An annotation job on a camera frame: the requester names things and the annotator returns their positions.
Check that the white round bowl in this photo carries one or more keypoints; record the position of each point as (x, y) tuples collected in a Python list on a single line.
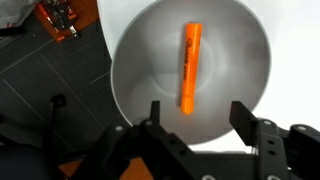
[(150, 50)]

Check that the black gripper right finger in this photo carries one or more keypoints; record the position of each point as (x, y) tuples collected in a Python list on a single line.
[(245, 123)]

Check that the orange marker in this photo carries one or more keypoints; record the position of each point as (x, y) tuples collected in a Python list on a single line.
[(190, 66)]

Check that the black floor stand foot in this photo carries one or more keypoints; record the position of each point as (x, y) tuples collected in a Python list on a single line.
[(58, 100)]

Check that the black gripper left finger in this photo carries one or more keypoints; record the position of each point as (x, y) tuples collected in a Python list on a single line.
[(155, 111)]

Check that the crumpled white cloth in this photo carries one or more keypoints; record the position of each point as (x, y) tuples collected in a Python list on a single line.
[(15, 11)]

